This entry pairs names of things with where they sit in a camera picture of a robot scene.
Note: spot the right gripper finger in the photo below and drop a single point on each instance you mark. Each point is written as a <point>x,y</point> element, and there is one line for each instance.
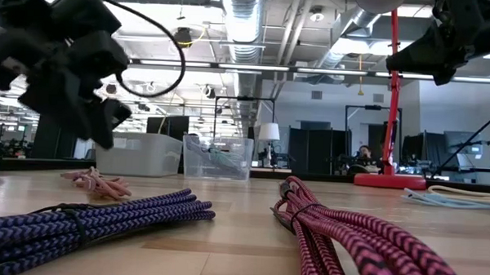
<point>419,54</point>

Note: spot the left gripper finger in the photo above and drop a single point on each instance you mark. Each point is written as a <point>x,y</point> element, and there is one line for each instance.
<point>66,98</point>
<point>114,113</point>

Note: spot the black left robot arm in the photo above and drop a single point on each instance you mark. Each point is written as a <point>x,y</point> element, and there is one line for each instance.
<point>82,13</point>

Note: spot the frosted plastic bin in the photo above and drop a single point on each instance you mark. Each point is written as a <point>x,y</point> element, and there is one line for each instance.
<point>138,156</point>

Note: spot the grey monitor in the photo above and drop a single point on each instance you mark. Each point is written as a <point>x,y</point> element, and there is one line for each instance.
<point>461,141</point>

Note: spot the clear plastic bin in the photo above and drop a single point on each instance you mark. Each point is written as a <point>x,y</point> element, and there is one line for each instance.
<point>195,168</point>

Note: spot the black diagonal strut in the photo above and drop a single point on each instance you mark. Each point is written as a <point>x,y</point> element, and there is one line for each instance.
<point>473,139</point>

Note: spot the red desk lamp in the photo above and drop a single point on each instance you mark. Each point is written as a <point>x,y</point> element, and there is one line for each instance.
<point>390,181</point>

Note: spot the black partition screen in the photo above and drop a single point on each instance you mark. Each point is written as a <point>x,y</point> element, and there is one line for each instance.
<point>318,152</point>

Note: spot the ceiling light bar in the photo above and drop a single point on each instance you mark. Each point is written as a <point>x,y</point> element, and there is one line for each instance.
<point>251,67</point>

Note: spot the white table lamp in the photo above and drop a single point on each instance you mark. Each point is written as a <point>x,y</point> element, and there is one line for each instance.
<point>269,132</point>

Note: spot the black aluminium table frame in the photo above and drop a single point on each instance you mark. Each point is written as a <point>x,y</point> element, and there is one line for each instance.
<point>44,164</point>

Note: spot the black overhead camera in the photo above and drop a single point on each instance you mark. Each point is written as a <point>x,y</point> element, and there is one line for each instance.
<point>183,37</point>

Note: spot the black stand frame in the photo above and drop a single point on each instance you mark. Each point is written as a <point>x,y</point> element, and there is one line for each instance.
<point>246,98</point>

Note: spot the silver air duct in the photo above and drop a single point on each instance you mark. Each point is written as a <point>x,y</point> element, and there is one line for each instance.
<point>242,27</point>

